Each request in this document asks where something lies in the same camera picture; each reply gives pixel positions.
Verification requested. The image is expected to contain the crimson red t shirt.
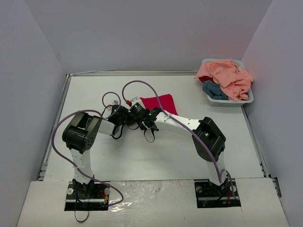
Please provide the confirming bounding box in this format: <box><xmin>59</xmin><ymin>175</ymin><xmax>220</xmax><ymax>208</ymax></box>
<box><xmin>140</xmin><ymin>94</ymin><xmax>178</xmax><ymax>115</ymax></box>

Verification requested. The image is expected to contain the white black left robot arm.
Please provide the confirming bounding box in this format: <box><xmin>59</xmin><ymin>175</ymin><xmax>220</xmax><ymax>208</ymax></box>
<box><xmin>62</xmin><ymin>105</ymin><xmax>128</xmax><ymax>198</ymax></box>

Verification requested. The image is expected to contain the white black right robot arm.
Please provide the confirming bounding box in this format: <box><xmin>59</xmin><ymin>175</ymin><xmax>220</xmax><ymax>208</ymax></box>
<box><xmin>129</xmin><ymin>103</ymin><xmax>227</xmax><ymax>195</ymax></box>

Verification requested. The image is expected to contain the dark red t shirt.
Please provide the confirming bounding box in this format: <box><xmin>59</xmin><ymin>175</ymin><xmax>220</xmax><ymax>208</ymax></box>
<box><xmin>199</xmin><ymin>76</ymin><xmax>213</xmax><ymax>83</ymax></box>

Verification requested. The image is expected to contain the teal blue t shirt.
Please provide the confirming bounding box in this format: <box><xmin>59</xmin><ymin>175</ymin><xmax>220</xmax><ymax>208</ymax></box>
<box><xmin>202</xmin><ymin>80</ymin><xmax>229</xmax><ymax>100</ymax></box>

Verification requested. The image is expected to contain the white plastic laundry basket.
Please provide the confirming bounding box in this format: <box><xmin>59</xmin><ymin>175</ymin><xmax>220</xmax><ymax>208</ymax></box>
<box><xmin>202</xmin><ymin>58</ymin><xmax>254</xmax><ymax>107</ymax></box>

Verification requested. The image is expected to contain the salmon pink t shirt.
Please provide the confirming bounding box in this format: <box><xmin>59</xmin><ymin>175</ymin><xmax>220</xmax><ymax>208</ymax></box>
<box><xmin>194</xmin><ymin>60</ymin><xmax>253</xmax><ymax>101</ymax></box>

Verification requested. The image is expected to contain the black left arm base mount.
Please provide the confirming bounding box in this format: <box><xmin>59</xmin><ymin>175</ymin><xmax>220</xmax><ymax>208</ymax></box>
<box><xmin>64</xmin><ymin>182</ymin><xmax>110</xmax><ymax>211</ymax></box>

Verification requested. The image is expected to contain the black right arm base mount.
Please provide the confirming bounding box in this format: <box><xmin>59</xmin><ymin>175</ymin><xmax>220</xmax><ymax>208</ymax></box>
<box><xmin>194</xmin><ymin>179</ymin><xmax>241</xmax><ymax>209</ymax></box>

